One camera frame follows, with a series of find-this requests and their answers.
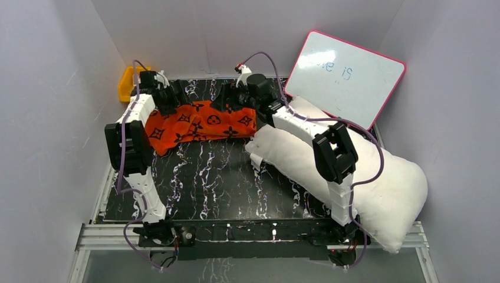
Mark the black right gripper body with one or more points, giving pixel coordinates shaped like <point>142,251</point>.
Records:
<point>242,98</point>

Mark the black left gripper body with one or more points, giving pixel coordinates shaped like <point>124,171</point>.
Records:
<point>170,99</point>

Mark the orange patterned pillowcase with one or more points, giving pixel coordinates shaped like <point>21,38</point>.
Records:
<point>198,122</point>

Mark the white pillow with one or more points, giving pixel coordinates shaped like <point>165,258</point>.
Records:
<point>387,206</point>

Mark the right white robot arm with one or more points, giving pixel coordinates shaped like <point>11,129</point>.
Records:
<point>334,154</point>

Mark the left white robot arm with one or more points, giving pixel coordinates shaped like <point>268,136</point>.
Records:
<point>131,152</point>

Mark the yellow plastic bin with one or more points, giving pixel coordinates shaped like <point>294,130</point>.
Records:
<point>126,85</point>

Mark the pink framed whiteboard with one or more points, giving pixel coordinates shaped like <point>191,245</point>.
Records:
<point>344,79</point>

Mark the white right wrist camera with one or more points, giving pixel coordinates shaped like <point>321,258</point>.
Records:
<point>244,72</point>

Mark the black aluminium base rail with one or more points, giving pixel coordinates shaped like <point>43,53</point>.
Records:
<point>218,237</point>

